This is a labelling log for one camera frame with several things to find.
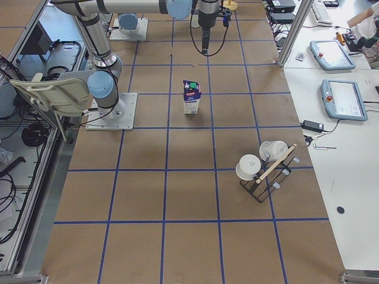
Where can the allen key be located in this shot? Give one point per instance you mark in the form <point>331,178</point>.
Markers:
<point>315,146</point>

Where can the white cup front on rack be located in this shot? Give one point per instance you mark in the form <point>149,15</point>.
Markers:
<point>248,166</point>

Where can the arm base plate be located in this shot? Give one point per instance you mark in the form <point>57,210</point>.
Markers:
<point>120,118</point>
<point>137,34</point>

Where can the black power adapter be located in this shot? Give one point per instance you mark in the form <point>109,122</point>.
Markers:
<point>312,126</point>

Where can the white cup rear on rack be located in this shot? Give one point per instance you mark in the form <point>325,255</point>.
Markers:
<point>272,150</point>

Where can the white cup on rack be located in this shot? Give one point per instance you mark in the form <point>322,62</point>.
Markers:
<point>272,150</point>
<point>248,166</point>

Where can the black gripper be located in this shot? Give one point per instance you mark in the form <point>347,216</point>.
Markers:
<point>205,18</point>

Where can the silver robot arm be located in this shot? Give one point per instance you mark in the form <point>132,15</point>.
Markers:
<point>86,13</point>
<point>127,22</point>

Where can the black round sticker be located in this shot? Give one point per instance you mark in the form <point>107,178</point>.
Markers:
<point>340,210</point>

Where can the aluminium frame post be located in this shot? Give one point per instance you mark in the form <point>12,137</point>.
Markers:
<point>303,10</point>

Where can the white keyboard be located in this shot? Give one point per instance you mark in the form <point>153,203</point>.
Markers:
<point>320,14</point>

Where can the far teach pendant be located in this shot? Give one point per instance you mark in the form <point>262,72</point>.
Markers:
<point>331,55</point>

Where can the near teach pendant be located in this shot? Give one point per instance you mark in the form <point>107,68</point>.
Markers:
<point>342,100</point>

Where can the beige plastic chair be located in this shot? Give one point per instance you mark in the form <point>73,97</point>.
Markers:
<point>65,97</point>

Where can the teach pendant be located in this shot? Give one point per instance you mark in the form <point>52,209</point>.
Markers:
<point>331,55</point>
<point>342,100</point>

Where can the yellow wooden stand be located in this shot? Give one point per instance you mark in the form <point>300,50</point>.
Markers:
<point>230,4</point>

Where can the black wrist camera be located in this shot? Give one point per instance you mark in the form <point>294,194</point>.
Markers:
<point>226,15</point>

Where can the black wire cup rack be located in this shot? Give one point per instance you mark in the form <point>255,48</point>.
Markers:
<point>270,176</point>

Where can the blue white milk carton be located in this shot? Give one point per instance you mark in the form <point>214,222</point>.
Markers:
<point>191,96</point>

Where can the scissors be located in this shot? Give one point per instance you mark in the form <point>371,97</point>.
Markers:
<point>309,138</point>

